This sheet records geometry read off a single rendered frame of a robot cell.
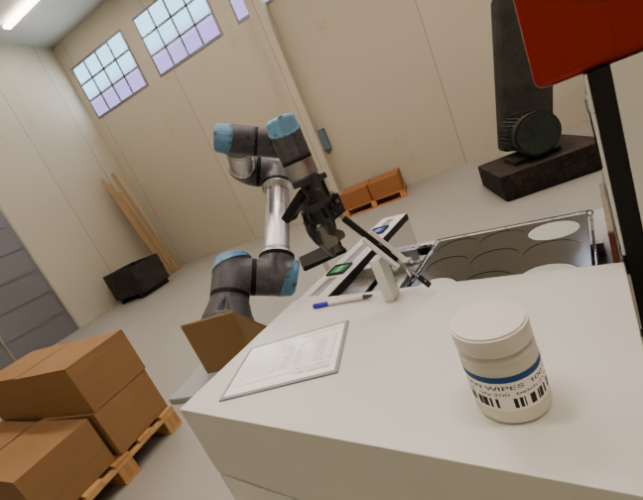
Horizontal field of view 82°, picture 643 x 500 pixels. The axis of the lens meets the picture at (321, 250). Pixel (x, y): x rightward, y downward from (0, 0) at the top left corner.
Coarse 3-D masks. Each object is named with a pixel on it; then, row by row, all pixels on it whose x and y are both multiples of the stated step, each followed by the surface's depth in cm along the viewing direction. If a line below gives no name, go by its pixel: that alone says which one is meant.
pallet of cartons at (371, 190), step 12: (372, 180) 657; (384, 180) 615; (396, 180) 611; (348, 192) 635; (360, 192) 630; (372, 192) 627; (384, 192) 622; (396, 192) 617; (348, 204) 643; (360, 204) 638; (372, 204) 633; (348, 216) 650
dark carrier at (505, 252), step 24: (576, 216) 84; (456, 240) 100; (480, 240) 93; (504, 240) 88; (528, 240) 82; (552, 240) 78; (576, 240) 74; (432, 264) 92; (456, 264) 86; (480, 264) 81; (504, 264) 77; (528, 264) 73; (576, 264) 66
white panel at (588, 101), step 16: (608, 64) 42; (592, 80) 43; (608, 80) 43; (592, 96) 44; (608, 96) 43; (592, 112) 45; (608, 112) 44; (592, 128) 58; (608, 128) 45; (608, 144) 45; (624, 144) 44; (608, 160) 46; (624, 160) 45; (608, 176) 47; (624, 176) 46; (608, 192) 49; (624, 192) 47; (624, 208) 47; (624, 224) 48; (640, 224) 47; (624, 240) 49; (640, 240) 48; (640, 256) 49; (640, 272) 49; (640, 288) 50; (640, 304) 51; (640, 320) 53
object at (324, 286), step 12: (396, 216) 125; (372, 228) 123; (360, 240) 116; (348, 252) 109; (360, 252) 106; (336, 264) 103; (324, 276) 98; (336, 276) 94; (312, 288) 93; (324, 288) 91
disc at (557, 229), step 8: (544, 224) 87; (552, 224) 85; (560, 224) 83; (568, 224) 82; (576, 224) 80; (536, 232) 84; (544, 232) 83; (552, 232) 81; (560, 232) 80; (568, 232) 78
